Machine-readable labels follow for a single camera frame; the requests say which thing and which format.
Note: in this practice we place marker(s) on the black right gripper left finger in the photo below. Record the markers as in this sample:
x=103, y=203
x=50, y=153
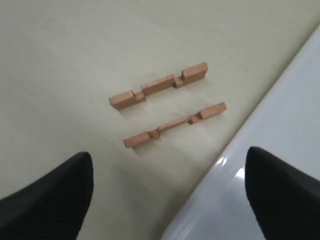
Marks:
x=53, y=207

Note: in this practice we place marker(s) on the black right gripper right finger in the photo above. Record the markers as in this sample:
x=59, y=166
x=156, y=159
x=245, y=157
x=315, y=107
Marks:
x=284, y=200

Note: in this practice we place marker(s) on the white plastic tray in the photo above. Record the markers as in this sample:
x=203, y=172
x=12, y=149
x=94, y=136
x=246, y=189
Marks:
x=286, y=123

